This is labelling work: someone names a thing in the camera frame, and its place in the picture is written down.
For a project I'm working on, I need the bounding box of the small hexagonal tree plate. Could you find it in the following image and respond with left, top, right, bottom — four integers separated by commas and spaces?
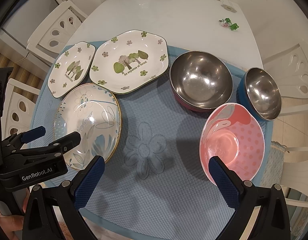
47, 41, 96, 98

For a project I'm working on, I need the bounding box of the steel bowl magenta outside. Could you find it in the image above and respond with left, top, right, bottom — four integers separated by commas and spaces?
169, 51, 233, 112

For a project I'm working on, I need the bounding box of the green wrapped candy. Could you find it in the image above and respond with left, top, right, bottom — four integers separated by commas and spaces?
219, 17, 239, 31

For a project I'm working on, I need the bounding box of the pink patterned bowl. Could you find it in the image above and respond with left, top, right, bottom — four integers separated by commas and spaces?
199, 102, 265, 183

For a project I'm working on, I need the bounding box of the white chair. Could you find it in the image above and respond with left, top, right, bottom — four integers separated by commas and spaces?
263, 43, 308, 117
1, 79, 40, 139
26, 1, 88, 63

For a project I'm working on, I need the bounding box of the white chair far left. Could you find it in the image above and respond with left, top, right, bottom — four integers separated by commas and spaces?
26, 1, 88, 63

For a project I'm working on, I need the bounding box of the light blue placemat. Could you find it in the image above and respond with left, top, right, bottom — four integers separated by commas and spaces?
28, 41, 273, 240

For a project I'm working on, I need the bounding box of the person's left hand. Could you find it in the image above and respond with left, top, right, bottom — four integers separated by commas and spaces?
0, 203, 28, 240

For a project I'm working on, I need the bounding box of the white chair near left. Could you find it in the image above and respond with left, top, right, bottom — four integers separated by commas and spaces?
1, 79, 40, 139

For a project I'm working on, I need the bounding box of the white chair right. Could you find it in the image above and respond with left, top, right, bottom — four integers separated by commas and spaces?
263, 43, 308, 117

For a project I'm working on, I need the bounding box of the steel bowl blue outside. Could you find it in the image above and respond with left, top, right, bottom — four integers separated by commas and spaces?
238, 68, 282, 121

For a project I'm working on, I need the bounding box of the large hexagonal tree plate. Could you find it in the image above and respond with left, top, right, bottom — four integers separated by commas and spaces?
89, 30, 169, 94

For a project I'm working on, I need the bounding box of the white refrigerator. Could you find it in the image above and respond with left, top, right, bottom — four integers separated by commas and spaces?
0, 0, 58, 62

